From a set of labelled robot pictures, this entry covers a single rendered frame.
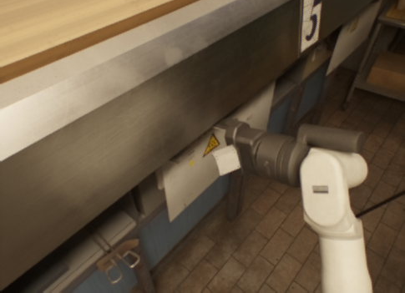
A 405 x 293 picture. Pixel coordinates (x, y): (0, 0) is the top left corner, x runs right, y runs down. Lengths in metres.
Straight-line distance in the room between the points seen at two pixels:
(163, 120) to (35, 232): 0.22
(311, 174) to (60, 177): 0.35
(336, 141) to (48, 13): 0.43
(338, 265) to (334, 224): 0.07
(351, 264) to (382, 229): 1.94
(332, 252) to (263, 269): 1.56
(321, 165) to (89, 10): 0.38
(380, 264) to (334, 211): 1.85
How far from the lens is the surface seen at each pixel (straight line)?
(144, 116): 0.45
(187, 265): 2.05
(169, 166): 0.90
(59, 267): 1.19
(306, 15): 0.80
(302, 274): 2.12
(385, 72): 3.14
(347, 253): 0.53
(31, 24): 0.40
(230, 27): 0.56
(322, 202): 0.49
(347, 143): 0.51
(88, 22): 0.41
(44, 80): 0.40
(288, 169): 0.53
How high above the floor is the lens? 1.88
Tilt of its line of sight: 44 degrees down
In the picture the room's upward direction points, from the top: straight up
